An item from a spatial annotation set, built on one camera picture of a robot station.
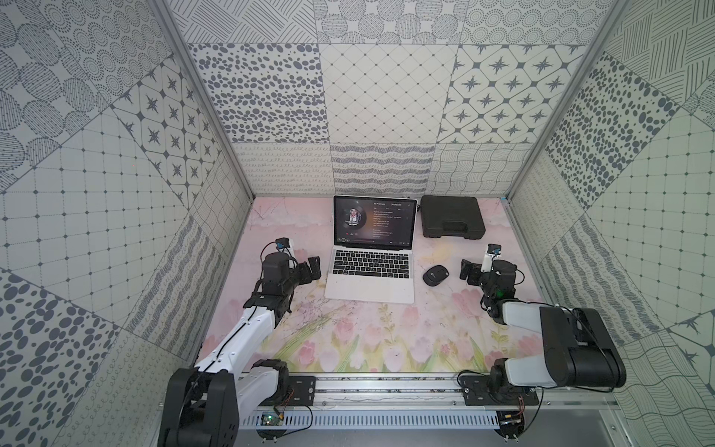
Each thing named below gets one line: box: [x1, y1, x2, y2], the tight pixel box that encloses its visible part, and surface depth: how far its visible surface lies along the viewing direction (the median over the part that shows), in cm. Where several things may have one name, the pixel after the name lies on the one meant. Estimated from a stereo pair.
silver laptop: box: [323, 194, 419, 305], surface depth 100 cm
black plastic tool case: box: [420, 195, 486, 240], surface depth 109 cm
